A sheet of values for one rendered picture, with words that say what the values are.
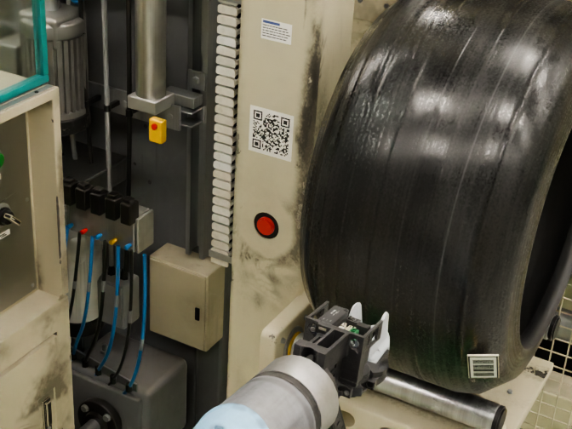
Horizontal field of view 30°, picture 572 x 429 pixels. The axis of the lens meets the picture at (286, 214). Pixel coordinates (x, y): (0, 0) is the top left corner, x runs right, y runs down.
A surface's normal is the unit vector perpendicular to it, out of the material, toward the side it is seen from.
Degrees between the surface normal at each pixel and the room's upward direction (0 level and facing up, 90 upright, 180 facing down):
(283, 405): 32
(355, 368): 83
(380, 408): 0
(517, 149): 62
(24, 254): 90
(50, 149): 90
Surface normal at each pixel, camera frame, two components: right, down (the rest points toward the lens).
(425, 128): -0.35, -0.22
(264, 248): -0.48, 0.40
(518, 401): 0.06, -0.88
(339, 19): 0.87, 0.27
